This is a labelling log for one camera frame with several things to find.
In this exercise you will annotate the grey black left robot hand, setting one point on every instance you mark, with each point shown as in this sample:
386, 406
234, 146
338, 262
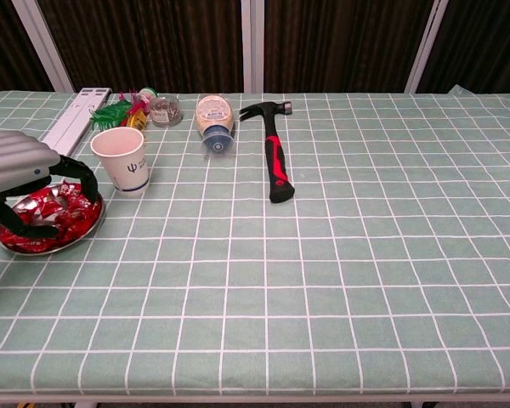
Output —
13, 161

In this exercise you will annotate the white paper cup blue logo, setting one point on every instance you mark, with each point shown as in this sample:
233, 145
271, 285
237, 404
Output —
129, 170

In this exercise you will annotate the white folding laptop stand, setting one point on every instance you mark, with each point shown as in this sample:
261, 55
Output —
76, 121

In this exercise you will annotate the round stainless steel plate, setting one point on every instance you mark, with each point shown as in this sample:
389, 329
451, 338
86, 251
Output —
89, 231

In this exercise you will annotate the green feather shuttlecock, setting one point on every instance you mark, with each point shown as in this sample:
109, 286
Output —
108, 115

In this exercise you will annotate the pink yellow feather shuttlecock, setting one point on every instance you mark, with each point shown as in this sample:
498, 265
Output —
137, 114

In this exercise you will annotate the green tape roll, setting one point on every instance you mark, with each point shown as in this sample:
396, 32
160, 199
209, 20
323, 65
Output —
148, 91

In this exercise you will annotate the clear jar of metal clips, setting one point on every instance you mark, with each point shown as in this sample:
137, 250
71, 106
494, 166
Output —
166, 112

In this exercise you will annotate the dark brown curtain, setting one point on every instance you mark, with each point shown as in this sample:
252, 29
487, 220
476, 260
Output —
153, 42

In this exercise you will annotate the sauce bottle with blue cap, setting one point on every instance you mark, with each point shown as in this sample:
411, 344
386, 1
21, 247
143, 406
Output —
212, 112

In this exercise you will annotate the red black claw hammer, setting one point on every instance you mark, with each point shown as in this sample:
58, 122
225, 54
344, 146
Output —
278, 166

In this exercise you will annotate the green checked tablecloth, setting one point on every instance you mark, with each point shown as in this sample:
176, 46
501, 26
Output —
323, 255

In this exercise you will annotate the white metal frame post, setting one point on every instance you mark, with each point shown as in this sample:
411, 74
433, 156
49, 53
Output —
427, 47
42, 47
253, 42

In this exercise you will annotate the white metal table frame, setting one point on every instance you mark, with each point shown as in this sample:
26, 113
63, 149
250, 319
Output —
255, 399

